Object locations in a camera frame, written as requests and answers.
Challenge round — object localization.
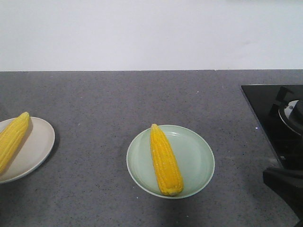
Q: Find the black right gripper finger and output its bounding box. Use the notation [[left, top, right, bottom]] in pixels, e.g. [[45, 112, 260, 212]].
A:
[[263, 167, 303, 227]]

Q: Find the yellow corn cob white tip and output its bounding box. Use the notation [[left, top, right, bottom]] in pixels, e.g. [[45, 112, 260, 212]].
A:
[[150, 124, 184, 197]]

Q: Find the bright yellow corn cob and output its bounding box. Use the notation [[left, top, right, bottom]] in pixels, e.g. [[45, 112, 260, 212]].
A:
[[0, 112, 30, 173]]

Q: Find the black glass gas stove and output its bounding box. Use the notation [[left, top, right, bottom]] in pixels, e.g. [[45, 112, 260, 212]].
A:
[[241, 84, 303, 170]]

